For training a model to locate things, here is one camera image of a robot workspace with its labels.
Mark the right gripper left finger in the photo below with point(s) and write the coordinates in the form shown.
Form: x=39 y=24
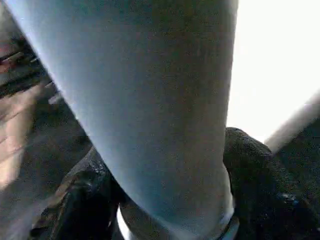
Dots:
x=80 y=195

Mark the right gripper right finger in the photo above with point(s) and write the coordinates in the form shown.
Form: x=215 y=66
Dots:
x=270 y=190

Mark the white plastic table leg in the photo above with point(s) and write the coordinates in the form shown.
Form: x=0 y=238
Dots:
x=137 y=100

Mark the white plastic table top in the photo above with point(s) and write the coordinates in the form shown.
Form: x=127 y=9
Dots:
x=275 y=75

